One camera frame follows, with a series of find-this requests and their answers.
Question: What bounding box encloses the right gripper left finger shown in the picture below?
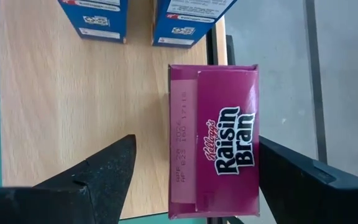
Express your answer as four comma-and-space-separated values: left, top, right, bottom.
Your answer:
0, 134, 137, 224

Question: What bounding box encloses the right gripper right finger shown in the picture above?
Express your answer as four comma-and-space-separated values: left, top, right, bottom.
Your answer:
259, 136, 358, 224

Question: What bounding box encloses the magenta Raisin Bran cereal box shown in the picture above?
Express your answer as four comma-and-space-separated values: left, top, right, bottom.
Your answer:
168, 63, 260, 220

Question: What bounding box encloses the blue Frosted Flakes cereal box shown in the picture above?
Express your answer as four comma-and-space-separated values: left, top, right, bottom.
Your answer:
152, 0, 239, 49
57, 0, 129, 44

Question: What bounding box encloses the wooden shelf board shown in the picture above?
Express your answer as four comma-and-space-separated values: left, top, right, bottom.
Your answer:
0, 0, 228, 220

